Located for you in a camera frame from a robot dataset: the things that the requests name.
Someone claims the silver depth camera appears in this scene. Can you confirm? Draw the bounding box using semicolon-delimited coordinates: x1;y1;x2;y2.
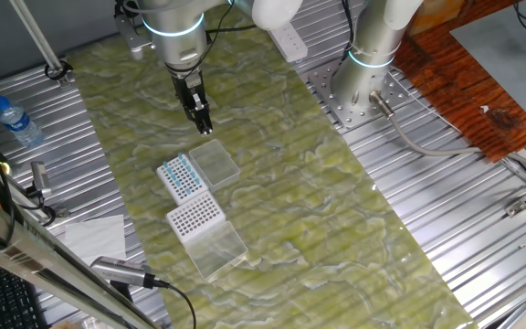
89;255;150;290
29;160;53;197

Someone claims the black cable tie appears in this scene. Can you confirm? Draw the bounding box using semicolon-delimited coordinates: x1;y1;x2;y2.
43;59;74;82

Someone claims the brown wooden tabletop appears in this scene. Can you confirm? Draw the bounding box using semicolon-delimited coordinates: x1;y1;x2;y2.
393;0;526;164

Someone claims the grey mat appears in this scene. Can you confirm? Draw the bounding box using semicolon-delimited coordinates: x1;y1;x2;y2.
448;0;526;114

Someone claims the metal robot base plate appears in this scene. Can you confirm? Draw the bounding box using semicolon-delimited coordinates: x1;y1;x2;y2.
306;58;411;131

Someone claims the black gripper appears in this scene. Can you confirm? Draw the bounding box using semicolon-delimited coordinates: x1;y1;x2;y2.
170;63;214;136

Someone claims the black camera cable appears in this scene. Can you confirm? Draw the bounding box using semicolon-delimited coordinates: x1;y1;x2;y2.
143;273;198;329

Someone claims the green marble pattern mat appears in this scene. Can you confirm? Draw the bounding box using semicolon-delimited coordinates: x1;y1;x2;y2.
66;0;479;329

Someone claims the black keyboard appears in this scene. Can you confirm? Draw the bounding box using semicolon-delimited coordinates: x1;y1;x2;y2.
0;253;50;329

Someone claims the black base cable bundle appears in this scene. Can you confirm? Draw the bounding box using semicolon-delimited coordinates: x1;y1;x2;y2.
339;0;356;52

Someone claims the white pipette tip holder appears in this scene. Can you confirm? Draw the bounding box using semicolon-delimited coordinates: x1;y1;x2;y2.
155;138;242;207
165;190;249;281

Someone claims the white paper sheet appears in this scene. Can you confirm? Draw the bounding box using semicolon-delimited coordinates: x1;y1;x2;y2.
56;213;128;267

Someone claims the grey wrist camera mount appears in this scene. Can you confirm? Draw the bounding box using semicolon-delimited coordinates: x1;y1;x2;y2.
113;2;155;61

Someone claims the aluminium frame beam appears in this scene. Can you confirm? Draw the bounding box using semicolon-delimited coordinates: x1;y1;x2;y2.
0;185;159;329

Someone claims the aluminium pole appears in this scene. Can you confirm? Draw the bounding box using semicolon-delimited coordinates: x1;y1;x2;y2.
8;0;71;88

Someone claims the white power strip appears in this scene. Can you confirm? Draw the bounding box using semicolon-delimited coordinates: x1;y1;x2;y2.
267;20;310;64

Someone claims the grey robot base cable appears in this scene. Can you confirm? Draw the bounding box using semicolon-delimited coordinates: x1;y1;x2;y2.
367;90;526;184

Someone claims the clear water bottle blue cap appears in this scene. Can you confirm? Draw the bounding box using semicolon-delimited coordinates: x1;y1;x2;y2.
0;94;46;149

